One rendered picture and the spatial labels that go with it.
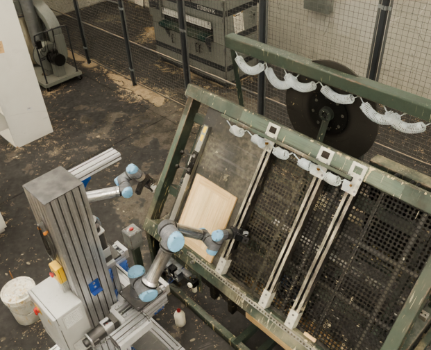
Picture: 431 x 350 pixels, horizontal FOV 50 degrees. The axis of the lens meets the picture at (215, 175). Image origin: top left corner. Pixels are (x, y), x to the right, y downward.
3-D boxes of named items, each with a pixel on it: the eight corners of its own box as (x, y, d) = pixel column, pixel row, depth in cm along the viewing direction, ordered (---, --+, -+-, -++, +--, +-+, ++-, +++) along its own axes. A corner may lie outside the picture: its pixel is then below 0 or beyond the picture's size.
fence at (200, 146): (168, 230, 390) (165, 230, 387) (207, 124, 367) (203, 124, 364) (172, 232, 387) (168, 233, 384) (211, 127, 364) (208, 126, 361)
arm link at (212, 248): (209, 246, 327) (216, 234, 324) (217, 257, 319) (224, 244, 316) (200, 246, 322) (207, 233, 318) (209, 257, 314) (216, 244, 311)
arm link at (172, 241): (144, 289, 314) (178, 223, 297) (154, 304, 303) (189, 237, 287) (129, 289, 306) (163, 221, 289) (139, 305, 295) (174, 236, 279)
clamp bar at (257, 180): (218, 268, 355) (198, 271, 336) (277, 123, 326) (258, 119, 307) (227, 275, 349) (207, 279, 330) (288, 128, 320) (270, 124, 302)
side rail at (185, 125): (155, 215, 409) (146, 216, 400) (197, 98, 382) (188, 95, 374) (159, 219, 405) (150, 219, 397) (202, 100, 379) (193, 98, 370)
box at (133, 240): (124, 244, 396) (121, 230, 385) (136, 237, 403) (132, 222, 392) (132, 251, 390) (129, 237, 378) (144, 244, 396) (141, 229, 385)
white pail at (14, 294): (6, 313, 436) (-11, 282, 407) (35, 294, 452) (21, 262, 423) (22, 334, 418) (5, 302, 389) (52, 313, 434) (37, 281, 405)
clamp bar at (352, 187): (286, 320, 316) (268, 328, 298) (359, 162, 288) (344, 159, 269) (298, 328, 311) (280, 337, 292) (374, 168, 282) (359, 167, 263)
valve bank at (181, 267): (150, 270, 396) (146, 251, 381) (163, 261, 404) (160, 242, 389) (189, 304, 367) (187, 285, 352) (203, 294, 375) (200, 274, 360)
